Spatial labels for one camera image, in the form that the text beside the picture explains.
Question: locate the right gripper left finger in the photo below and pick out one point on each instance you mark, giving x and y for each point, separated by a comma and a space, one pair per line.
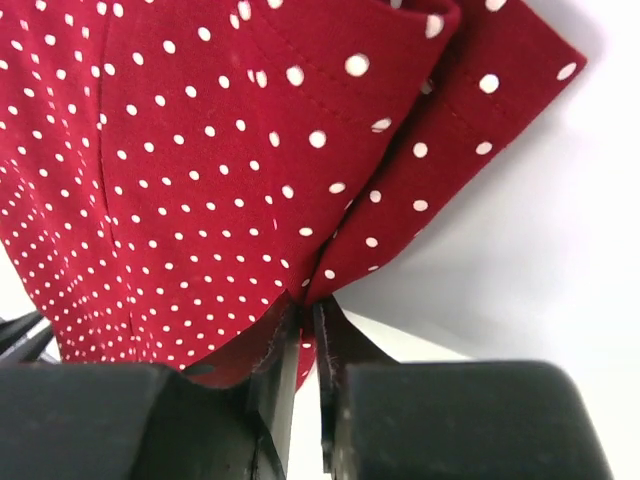
144, 421

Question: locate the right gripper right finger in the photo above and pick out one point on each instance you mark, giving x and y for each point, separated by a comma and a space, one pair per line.
384, 419

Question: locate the aluminium rail frame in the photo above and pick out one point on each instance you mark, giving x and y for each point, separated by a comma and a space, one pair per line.
26, 340

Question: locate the red polka dot skirt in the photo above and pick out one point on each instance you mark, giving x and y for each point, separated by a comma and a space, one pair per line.
170, 168

